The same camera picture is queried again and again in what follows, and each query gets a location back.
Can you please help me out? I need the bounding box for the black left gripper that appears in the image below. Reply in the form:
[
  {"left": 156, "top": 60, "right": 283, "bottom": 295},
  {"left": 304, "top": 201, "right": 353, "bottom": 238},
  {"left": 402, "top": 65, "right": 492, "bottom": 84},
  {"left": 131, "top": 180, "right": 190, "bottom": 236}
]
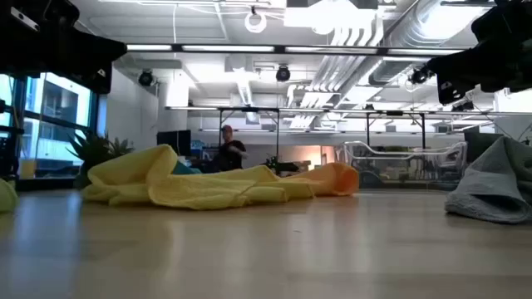
[{"left": 0, "top": 0, "right": 128, "bottom": 96}]

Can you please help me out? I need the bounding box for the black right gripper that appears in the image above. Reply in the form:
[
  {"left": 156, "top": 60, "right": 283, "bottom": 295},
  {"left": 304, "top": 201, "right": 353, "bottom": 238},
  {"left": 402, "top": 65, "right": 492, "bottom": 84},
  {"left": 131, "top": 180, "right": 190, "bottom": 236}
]
[{"left": 425, "top": 0, "right": 532, "bottom": 105}]

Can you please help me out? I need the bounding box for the grey microfiber towel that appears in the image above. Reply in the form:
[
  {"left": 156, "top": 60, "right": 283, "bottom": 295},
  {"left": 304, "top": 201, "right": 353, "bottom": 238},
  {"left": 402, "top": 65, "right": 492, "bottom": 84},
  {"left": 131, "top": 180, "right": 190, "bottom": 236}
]
[{"left": 443, "top": 135, "right": 532, "bottom": 226}]

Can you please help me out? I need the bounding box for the teal microfiber towel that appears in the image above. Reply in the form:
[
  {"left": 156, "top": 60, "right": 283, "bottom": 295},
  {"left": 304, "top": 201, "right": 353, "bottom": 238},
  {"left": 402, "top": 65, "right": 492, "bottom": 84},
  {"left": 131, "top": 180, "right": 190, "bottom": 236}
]
[{"left": 171, "top": 160, "right": 204, "bottom": 176}]

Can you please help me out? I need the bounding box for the yellow microfiber towel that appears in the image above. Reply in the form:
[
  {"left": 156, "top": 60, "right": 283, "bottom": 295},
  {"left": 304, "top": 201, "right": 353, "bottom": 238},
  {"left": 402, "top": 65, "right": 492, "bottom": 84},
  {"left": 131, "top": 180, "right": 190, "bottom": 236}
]
[{"left": 81, "top": 144, "right": 324, "bottom": 211}]

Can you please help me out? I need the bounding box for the orange microfiber towel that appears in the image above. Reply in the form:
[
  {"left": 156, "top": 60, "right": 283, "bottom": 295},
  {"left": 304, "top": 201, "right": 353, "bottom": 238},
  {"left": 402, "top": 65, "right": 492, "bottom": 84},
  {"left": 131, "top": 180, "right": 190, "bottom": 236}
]
[{"left": 286, "top": 162, "right": 361, "bottom": 198}]

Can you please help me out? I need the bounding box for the green microfiber towel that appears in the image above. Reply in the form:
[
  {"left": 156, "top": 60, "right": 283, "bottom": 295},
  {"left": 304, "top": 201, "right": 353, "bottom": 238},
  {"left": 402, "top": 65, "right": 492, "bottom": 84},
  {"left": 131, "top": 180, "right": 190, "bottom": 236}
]
[{"left": 0, "top": 178, "right": 20, "bottom": 214}]

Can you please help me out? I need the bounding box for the black ceiling spotlight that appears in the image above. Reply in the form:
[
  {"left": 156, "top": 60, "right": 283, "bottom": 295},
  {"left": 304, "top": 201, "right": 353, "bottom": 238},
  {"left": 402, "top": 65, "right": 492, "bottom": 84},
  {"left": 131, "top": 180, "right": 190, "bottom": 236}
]
[
  {"left": 137, "top": 69, "right": 157, "bottom": 88},
  {"left": 275, "top": 64, "right": 292, "bottom": 83},
  {"left": 408, "top": 66, "right": 434, "bottom": 86}
]

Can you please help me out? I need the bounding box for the large window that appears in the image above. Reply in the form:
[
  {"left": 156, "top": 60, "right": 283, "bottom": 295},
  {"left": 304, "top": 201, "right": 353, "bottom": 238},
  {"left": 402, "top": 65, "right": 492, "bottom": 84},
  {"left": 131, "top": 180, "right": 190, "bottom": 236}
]
[{"left": 0, "top": 72, "right": 100, "bottom": 180}]

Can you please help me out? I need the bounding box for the black computer monitor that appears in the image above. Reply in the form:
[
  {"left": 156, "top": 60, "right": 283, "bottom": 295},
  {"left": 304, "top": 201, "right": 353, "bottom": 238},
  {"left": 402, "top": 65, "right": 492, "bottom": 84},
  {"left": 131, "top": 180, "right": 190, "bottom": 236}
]
[
  {"left": 155, "top": 129, "right": 193, "bottom": 158},
  {"left": 463, "top": 131, "right": 505, "bottom": 164}
]

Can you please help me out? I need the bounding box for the potted succulent plant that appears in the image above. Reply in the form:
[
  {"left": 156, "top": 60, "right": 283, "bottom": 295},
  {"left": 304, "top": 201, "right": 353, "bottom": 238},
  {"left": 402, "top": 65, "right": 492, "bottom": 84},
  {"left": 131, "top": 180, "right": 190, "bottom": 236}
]
[{"left": 66, "top": 131, "right": 136, "bottom": 189}]

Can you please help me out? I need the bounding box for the clear plastic bin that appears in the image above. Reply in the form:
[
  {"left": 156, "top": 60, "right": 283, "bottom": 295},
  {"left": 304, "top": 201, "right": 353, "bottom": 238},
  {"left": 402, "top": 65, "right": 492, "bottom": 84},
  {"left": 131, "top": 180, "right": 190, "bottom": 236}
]
[{"left": 333, "top": 140, "right": 469, "bottom": 190}]

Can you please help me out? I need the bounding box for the overhead bar with light strips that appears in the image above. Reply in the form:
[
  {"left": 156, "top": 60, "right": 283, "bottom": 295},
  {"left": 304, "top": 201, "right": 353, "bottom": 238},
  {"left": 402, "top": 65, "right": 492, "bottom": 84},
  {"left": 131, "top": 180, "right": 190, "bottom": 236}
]
[{"left": 124, "top": 42, "right": 466, "bottom": 58}]

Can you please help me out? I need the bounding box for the person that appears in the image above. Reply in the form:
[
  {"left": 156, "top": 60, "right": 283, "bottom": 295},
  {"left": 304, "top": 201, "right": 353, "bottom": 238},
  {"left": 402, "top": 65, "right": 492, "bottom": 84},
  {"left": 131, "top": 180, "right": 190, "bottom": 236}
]
[{"left": 214, "top": 124, "right": 249, "bottom": 173}]

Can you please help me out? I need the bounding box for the white cable coil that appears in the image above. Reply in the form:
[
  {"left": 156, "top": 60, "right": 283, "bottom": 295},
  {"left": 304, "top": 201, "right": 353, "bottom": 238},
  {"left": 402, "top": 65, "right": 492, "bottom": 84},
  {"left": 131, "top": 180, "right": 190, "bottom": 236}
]
[{"left": 244, "top": 5, "right": 268, "bottom": 35}]

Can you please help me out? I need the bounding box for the black background rig frame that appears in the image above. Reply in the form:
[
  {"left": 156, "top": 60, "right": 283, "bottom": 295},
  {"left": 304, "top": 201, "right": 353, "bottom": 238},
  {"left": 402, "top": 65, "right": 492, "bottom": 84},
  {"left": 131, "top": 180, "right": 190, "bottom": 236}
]
[{"left": 217, "top": 105, "right": 428, "bottom": 171}]

